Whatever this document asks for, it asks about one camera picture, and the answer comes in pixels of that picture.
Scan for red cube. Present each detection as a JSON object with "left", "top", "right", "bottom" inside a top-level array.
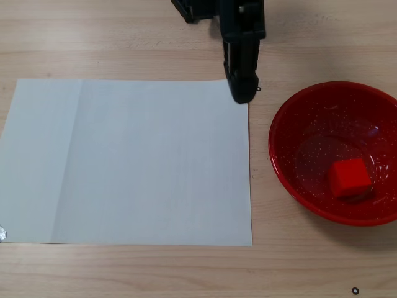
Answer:
[{"left": 328, "top": 157, "right": 373, "bottom": 200}]

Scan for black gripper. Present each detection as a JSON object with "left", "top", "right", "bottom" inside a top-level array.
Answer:
[{"left": 171, "top": 0, "right": 267, "bottom": 104}]

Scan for white paper sheet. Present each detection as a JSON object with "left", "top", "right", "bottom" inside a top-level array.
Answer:
[{"left": 0, "top": 79, "right": 254, "bottom": 248}]

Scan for red speckled bowl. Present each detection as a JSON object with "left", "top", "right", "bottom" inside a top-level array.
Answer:
[{"left": 268, "top": 81, "right": 397, "bottom": 227}]

